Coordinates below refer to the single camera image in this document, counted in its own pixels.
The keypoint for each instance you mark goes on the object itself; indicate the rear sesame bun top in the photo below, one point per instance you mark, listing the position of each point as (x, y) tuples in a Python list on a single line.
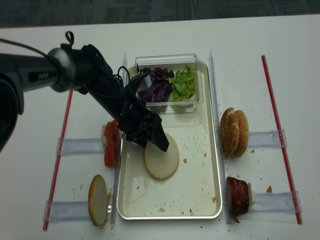
[(243, 134)]

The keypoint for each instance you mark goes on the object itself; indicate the white block beside meat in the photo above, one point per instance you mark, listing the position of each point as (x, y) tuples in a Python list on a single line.
[(252, 195)]

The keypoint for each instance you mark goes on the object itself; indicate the left red tape strip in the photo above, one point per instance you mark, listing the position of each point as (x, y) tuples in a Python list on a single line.
[(58, 155)]

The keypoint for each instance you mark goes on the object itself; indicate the clear rail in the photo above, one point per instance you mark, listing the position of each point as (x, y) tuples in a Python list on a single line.
[(80, 146), (66, 211), (267, 139), (278, 202)]

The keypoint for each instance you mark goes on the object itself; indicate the lower tomato slice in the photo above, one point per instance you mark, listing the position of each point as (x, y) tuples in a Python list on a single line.
[(111, 154)]

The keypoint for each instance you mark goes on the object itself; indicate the green lettuce leaves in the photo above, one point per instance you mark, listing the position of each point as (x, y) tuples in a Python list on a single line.
[(184, 89)]

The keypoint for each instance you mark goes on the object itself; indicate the red tape strip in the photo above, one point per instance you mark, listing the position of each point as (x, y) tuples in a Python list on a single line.
[(294, 195), (58, 155)]

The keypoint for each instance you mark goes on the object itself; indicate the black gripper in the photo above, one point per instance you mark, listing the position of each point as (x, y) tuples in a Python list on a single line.
[(139, 124)]

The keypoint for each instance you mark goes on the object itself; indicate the front sesame bun top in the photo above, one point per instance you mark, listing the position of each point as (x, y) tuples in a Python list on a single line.
[(229, 131)]

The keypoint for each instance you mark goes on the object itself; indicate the bun half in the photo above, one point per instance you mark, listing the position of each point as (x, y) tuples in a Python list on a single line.
[(162, 165), (98, 200)]

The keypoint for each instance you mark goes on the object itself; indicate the upper tomato slice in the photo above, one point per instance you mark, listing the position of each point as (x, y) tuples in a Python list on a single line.
[(111, 132)]

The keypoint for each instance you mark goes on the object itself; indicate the right red tape strip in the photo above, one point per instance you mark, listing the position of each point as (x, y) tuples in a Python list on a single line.
[(294, 195)]

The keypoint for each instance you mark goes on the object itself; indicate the sesame bun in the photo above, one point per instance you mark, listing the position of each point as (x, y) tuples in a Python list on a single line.
[(243, 134), (229, 131)]

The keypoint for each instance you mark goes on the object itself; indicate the clear plastic container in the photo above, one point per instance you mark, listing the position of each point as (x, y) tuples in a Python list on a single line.
[(174, 63)]

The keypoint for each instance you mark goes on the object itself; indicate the sliced meat patties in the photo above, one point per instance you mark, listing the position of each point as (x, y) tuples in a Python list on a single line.
[(238, 196)]

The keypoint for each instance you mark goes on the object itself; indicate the purple cabbage leaves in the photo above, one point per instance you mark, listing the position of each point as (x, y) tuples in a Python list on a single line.
[(157, 85)]

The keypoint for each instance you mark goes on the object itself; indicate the white metal tray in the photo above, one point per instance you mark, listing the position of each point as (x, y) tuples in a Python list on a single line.
[(180, 183)]

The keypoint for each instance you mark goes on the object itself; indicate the white block beside tomatoes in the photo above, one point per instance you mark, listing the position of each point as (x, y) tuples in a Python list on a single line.
[(103, 137)]

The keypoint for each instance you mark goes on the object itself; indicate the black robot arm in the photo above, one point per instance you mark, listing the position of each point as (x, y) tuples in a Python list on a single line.
[(87, 72)]

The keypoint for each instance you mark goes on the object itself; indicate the upper left clear rail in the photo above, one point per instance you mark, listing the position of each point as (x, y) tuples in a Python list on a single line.
[(80, 146)]

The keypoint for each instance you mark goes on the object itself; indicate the lower right clear rail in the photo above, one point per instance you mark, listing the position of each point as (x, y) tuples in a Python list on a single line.
[(278, 202)]

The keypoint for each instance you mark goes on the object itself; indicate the tomato slice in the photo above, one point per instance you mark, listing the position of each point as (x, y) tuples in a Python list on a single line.
[(111, 154), (111, 132)]

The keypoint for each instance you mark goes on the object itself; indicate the lower left clear rail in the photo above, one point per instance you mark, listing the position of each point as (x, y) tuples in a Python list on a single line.
[(66, 211)]

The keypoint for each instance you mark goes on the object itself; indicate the upper right clear rail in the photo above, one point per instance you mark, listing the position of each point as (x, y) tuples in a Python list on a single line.
[(267, 139)]

